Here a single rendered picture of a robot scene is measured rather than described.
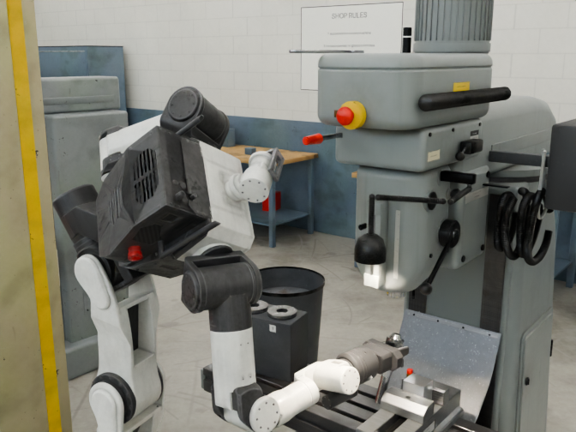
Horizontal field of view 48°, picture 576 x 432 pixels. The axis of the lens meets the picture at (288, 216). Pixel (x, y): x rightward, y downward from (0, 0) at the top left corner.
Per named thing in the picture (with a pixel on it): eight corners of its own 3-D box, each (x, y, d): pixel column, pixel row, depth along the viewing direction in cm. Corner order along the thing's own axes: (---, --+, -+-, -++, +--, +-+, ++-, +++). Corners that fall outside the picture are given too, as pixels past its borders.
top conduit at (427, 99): (432, 111, 132) (433, 94, 131) (413, 111, 134) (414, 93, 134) (511, 100, 166) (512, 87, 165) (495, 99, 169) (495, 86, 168)
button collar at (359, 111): (361, 130, 137) (362, 101, 136) (338, 129, 141) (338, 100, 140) (366, 129, 139) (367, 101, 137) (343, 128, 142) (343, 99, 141)
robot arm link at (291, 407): (319, 412, 148) (254, 452, 135) (289, 404, 155) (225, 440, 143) (310, 369, 146) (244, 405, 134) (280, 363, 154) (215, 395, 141)
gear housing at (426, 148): (423, 174, 143) (426, 129, 141) (333, 163, 158) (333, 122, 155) (483, 156, 168) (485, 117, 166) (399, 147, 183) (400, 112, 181)
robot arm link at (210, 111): (154, 135, 153) (205, 117, 148) (152, 103, 156) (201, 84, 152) (181, 153, 163) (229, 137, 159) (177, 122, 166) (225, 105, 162)
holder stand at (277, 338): (290, 382, 195) (290, 321, 190) (228, 367, 205) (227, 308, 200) (308, 366, 206) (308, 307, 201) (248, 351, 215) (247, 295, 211)
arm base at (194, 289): (189, 329, 134) (201, 292, 127) (169, 284, 142) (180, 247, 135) (253, 318, 142) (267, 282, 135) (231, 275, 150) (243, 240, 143)
